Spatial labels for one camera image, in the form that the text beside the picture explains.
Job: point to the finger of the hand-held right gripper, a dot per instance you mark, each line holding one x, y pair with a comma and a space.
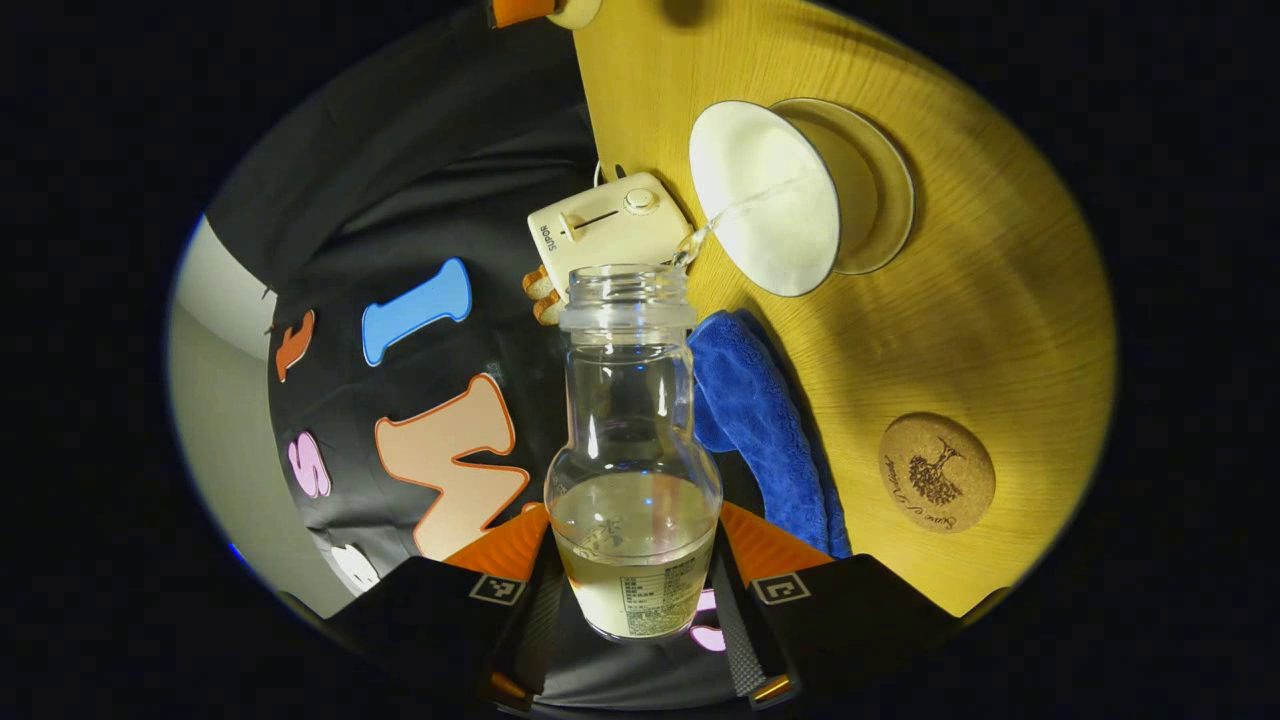
520, 10

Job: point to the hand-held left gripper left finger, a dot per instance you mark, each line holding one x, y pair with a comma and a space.
540, 630

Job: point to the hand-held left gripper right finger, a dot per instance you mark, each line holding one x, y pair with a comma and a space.
735, 630

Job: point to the cream teacup lid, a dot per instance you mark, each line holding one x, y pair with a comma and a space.
578, 12

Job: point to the clear glass water bottle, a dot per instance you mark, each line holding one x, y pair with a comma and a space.
632, 540

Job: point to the round cork coaster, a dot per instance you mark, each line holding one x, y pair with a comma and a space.
937, 472

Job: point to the cream teacup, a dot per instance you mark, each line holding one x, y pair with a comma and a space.
765, 200

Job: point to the blue towel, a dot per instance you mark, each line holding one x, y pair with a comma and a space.
755, 420

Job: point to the black backdrop cloth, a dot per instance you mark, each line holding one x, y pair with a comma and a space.
400, 200

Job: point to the white toaster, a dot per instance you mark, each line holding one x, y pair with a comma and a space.
610, 225

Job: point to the toast bread slice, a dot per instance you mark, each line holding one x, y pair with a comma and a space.
537, 284
549, 309

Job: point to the cream saucer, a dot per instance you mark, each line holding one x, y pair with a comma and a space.
880, 190

